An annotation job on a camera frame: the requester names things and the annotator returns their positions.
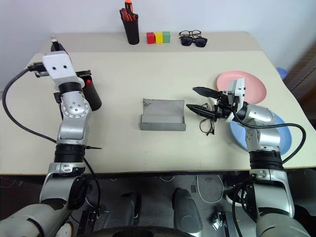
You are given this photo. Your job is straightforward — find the pink plate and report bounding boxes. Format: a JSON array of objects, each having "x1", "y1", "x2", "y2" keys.
[{"x1": 216, "y1": 70, "x2": 267, "y2": 105}]

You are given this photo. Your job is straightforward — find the black sunglasses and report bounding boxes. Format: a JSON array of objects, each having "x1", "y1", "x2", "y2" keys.
[{"x1": 180, "y1": 36, "x2": 208, "y2": 48}]

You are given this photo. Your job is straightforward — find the grey metal tray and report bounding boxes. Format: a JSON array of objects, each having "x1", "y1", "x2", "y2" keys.
[{"x1": 139, "y1": 98, "x2": 187, "y2": 131}]

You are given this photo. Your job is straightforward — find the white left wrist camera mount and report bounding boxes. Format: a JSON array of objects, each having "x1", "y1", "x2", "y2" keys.
[{"x1": 42, "y1": 51, "x2": 84, "y2": 87}]

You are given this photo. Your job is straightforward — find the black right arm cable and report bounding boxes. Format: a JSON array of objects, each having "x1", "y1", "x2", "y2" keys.
[{"x1": 232, "y1": 111, "x2": 307, "y2": 164}]

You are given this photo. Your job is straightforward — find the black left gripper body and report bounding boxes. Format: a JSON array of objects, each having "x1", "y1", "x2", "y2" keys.
[{"x1": 75, "y1": 70, "x2": 92, "y2": 87}]

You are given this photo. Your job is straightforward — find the white floor cable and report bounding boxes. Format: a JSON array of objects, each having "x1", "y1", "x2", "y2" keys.
[{"x1": 196, "y1": 174, "x2": 224, "y2": 203}]

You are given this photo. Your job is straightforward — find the tall black tool holder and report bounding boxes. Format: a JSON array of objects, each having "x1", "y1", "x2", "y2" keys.
[{"x1": 122, "y1": 13, "x2": 140, "y2": 45}]

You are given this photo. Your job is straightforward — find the dark rounded shape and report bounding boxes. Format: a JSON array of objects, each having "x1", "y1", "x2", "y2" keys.
[
  {"x1": 172, "y1": 188, "x2": 203, "y2": 233},
  {"x1": 108, "y1": 191, "x2": 142, "y2": 231}
]

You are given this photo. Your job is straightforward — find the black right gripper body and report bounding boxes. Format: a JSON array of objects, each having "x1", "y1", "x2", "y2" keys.
[{"x1": 212, "y1": 90, "x2": 239, "y2": 121}]

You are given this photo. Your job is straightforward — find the blue plate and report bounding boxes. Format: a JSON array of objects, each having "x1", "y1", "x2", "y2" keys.
[{"x1": 229, "y1": 112, "x2": 293, "y2": 155}]

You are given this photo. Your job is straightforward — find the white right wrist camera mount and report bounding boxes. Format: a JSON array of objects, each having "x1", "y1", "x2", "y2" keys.
[{"x1": 226, "y1": 78, "x2": 247, "y2": 123}]

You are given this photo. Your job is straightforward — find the thin black wire-frame glasses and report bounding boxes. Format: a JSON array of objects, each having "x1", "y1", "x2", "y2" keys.
[{"x1": 199, "y1": 97, "x2": 217, "y2": 137}]

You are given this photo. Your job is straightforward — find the blue round container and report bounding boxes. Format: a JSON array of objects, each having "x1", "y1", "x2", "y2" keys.
[{"x1": 275, "y1": 67, "x2": 288, "y2": 80}]

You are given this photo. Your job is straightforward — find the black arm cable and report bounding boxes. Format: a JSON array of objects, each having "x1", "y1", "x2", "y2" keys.
[
  {"x1": 232, "y1": 111, "x2": 307, "y2": 164},
  {"x1": 1, "y1": 63, "x2": 58, "y2": 144}
]

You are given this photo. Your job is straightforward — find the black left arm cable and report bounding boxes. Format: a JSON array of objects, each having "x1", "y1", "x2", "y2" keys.
[{"x1": 1, "y1": 63, "x2": 58, "y2": 144}]

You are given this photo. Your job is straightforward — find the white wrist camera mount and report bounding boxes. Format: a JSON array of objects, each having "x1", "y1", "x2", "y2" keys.
[
  {"x1": 42, "y1": 51, "x2": 84, "y2": 87},
  {"x1": 226, "y1": 78, "x2": 247, "y2": 123}
]

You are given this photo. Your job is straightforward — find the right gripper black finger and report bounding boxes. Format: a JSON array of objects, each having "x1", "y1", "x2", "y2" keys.
[
  {"x1": 186, "y1": 104, "x2": 218, "y2": 122},
  {"x1": 192, "y1": 86, "x2": 222, "y2": 98}
]

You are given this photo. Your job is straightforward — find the black-rimmed clear glasses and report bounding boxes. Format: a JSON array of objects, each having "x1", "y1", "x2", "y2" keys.
[{"x1": 178, "y1": 30, "x2": 202, "y2": 39}]

